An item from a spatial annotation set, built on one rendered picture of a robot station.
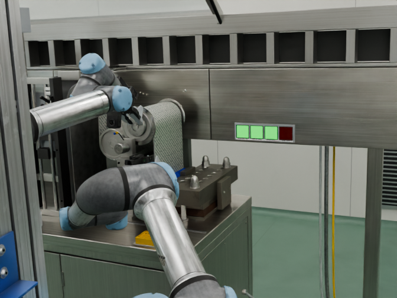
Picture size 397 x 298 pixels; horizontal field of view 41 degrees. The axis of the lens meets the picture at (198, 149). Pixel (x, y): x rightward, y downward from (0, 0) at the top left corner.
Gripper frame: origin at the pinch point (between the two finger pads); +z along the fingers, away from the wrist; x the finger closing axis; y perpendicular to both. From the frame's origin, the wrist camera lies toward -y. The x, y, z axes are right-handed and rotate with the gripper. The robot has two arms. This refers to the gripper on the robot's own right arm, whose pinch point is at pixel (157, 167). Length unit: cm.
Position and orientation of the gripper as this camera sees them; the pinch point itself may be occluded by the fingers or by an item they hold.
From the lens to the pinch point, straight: 202.6
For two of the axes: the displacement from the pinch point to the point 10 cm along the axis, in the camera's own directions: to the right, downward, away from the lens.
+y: -0.3, -9.8, -2.0
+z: 4.1, -2.0, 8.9
